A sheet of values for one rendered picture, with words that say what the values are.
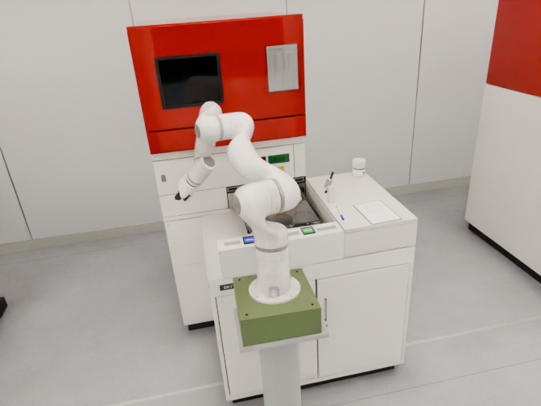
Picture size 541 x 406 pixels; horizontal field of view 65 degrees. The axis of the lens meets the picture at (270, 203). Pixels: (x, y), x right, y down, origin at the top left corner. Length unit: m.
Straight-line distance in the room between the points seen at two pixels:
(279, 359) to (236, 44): 1.40
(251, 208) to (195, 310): 1.49
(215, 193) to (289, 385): 1.08
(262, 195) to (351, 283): 0.84
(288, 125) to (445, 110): 2.49
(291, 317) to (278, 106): 1.13
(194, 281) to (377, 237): 1.18
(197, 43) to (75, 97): 1.86
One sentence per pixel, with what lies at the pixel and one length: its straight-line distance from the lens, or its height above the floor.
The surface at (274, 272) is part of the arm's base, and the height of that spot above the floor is 1.03.
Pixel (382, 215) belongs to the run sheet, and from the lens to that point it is 2.01.
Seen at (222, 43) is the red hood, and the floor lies 1.71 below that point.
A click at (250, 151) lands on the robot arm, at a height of 1.41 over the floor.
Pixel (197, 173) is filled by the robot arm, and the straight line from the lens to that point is 2.06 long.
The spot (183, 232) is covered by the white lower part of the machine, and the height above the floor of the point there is 0.74.
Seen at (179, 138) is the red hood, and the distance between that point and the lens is 2.19.
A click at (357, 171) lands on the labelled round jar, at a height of 1.01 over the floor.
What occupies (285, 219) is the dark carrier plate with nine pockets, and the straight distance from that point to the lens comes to 2.11.
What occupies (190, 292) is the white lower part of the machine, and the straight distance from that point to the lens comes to 2.67.
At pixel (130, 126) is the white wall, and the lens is 3.78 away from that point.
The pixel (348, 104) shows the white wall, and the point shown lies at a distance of 4.00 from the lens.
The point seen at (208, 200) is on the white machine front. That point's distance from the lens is 2.37.
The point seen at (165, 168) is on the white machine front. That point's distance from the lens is 2.29.
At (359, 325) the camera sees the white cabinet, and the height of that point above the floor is 0.41.
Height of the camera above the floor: 1.89
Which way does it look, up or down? 26 degrees down
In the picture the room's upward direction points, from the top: 4 degrees counter-clockwise
